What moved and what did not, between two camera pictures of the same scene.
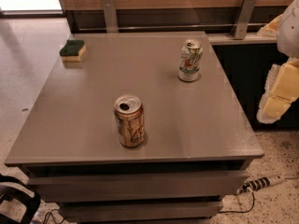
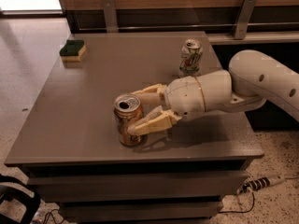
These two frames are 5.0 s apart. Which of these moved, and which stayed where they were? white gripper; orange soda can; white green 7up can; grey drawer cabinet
Moved: white gripper
Stayed: grey drawer cabinet; orange soda can; white green 7up can
